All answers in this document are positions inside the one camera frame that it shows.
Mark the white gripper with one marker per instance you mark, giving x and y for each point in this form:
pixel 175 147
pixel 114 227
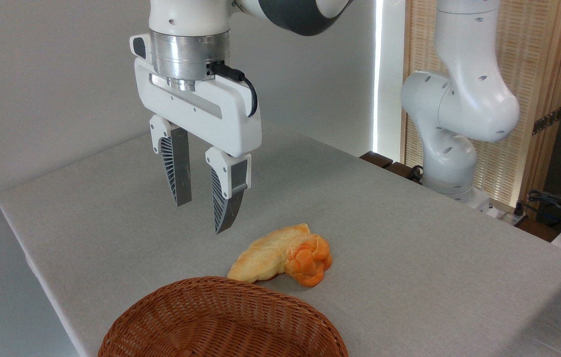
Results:
pixel 220 119

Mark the orange knotted bread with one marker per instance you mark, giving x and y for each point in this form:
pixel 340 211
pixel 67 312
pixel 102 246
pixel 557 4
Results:
pixel 310 260

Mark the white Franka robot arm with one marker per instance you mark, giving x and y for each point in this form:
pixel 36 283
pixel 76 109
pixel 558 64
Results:
pixel 464 104

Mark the pale leaf-shaped bread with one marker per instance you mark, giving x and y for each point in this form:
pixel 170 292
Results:
pixel 265 255

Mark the brown wicker basket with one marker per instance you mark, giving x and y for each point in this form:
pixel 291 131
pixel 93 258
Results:
pixel 220 322

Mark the dark wooden furniture edge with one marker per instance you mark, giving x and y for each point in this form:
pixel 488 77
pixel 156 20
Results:
pixel 384 162

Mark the grey tablecloth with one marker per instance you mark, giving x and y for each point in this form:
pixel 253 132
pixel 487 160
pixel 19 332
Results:
pixel 409 258

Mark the metal screen hinge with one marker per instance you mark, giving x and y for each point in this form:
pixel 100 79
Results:
pixel 548 120

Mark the bamboo folding screen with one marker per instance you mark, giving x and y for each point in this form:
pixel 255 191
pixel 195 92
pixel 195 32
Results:
pixel 538 54

